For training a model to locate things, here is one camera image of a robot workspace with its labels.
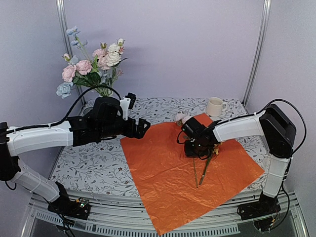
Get right aluminium frame post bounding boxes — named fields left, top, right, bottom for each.
left=242, top=0, right=272, bottom=107

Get aluminium front rail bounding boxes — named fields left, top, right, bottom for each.
left=27, top=191, right=309, bottom=237

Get blue hydrangea flower stem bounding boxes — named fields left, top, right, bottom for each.
left=56, top=55, right=111, bottom=99

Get floral patterned tablecloth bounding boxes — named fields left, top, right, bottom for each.
left=50, top=98, right=270, bottom=197

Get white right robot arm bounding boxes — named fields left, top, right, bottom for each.
left=181, top=104, right=296, bottom=215

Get cream ceramic mug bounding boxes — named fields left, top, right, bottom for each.
left=205, top=97, right=228, bottom=117

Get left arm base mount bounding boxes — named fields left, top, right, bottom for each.
left=47, top=182, right=91, bottom=220

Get yellow small flower sprig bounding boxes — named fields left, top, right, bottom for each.
left=199, top=142, right=222, bottom=185

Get white rose flower stem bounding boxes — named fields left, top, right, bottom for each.
left=106, top=38, right=125, bottom=87

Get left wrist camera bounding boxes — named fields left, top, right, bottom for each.
left=120, top=92, right=136, bottom=120

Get small blue flower stem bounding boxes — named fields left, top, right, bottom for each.
left=66, top=26, right=91, bottom=61

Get aluminium frame post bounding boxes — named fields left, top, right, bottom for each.
left=55, top=0, right=86, bottom=107
left=242, top=0, right=272, bottom=107

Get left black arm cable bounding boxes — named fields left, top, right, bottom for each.
left=4, top=85, right=123, bottom=134

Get pink rose flower stem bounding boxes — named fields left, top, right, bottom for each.
left=92, top=42, right=110, bottom=84

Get left aluminium frame post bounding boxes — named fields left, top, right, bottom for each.
left=55, top=0, right=86, bottom=107

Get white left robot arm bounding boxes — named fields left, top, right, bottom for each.
left=0, top=97, right=151, bottom=214

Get orange tissue paper sheet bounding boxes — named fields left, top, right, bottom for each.
left=120, top=122, right=264, bottom=235

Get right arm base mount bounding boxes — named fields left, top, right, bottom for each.
left=237, top=192, right=281, bottom=232

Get white ribbed ceramic vase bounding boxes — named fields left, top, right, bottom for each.
left=99, top=88, right=113, bottom=97

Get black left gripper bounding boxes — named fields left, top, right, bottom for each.
left=98, top=117, right=151, bottom=140

